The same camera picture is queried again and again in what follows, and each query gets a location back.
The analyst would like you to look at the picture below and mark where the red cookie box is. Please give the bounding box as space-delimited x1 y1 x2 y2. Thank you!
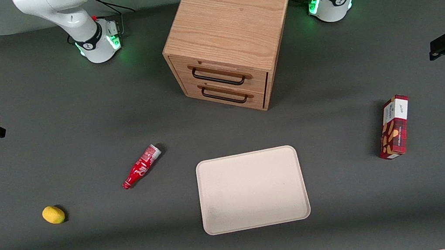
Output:
371 93 417 162

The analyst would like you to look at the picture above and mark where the black drawer handle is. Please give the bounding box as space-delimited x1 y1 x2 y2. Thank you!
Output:
191 61 247 92
200 81 249 110

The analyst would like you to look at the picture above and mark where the black right arm base cable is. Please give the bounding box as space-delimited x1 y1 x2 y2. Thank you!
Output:
91 0 139 42

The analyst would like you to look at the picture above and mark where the beige rectangular tray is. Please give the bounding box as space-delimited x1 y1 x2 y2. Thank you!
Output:
193 143 313 237

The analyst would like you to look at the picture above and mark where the wooden drawer cabinet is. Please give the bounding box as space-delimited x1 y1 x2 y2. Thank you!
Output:
154 0 311 125

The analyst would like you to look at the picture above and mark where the wooden drawer front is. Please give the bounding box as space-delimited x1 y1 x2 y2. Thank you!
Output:
182 70 269 121
168 42 272 106

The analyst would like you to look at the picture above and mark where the red cola bottle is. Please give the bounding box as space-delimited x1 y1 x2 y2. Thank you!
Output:
116 143 167 191

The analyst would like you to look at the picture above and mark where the yellow lemon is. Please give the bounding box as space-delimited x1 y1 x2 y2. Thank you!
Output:
41 204 67 226

